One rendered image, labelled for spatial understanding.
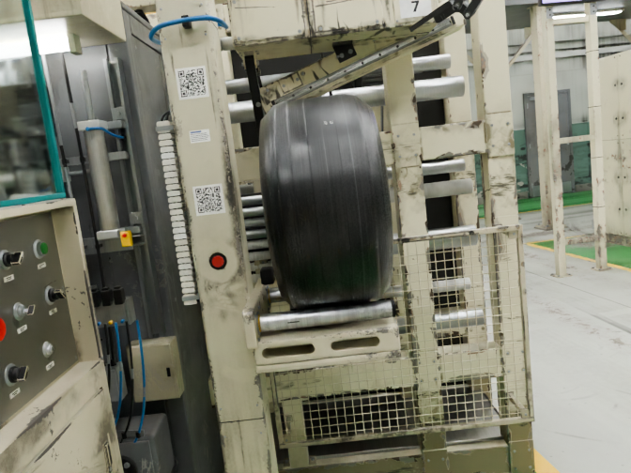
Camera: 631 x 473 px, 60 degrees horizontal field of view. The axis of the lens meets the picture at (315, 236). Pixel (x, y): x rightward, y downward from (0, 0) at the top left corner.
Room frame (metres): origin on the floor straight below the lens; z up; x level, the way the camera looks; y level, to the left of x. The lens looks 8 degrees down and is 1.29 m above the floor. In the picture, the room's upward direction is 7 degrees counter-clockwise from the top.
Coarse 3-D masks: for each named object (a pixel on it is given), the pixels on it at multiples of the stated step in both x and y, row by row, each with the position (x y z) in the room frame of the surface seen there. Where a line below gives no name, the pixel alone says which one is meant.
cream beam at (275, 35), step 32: (256, 0) 1.64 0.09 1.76; (288, 0) 1.63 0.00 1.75; (320, 0) 1.63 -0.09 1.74; (352, 0) 1.63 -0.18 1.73; (384, 0) 1.63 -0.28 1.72; (256, 32) 1.64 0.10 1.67; (288, 32) 1.63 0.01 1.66; (320, 32) 1.63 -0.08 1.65; (352, 32) 1.63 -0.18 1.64; (384, 32) 1.68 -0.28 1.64; (416, 32) 1.73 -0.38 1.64
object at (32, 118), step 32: (0, 0) 1.09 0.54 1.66; (0, 32) 1.07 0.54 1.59; (32, 32) 1.19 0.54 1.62; (0, 64) 1.05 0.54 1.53; (32, 64) 1.17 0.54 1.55; (0, 96) 1.03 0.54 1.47; (32, 96) 1.15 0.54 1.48; (0, 128) 1.01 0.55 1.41; (32, 128) 1.13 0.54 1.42; (0, 160) 0.99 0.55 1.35; (32, 160) 1.10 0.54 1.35; (0, 192) 0.97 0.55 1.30; (32, 192) 1.08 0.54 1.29; (64, 192) 1.20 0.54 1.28
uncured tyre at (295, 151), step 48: (336, 96) 1.38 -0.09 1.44; (288, 144) 1.23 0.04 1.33; (336, 144) 1.22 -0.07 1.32; (288, 192) 1.19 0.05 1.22; (336, 192) 1.18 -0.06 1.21; (384, 192) 1.21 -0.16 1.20; (288, 240) 1.19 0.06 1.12; (336, 240) 1.18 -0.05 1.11; (384, 240) 1.21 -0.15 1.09; (288, 288) 1.26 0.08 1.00; (336, 288) 1.25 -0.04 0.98; (384, 288) 1.31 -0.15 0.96
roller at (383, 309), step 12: (384, 300) 1.31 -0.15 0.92; (288, 312) 1.32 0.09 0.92; (300, 312) 1.31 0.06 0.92; (312, 312) 1.31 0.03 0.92; (324, 312) 1.30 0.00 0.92; (336, 312) 1.30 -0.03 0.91; (348, 312) 1.30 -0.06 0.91; (360, 312) 1.30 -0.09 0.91; (372, 312) 1.29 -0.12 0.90; (384, 312) 1.29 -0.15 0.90; (264, 324) 1.30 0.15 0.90; (276, 324) 1.30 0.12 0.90; (288, 324) 1.30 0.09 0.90; (300, 324) 1.30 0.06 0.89; (312, 324) 1.30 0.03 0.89; (324, 324) 1.30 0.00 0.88
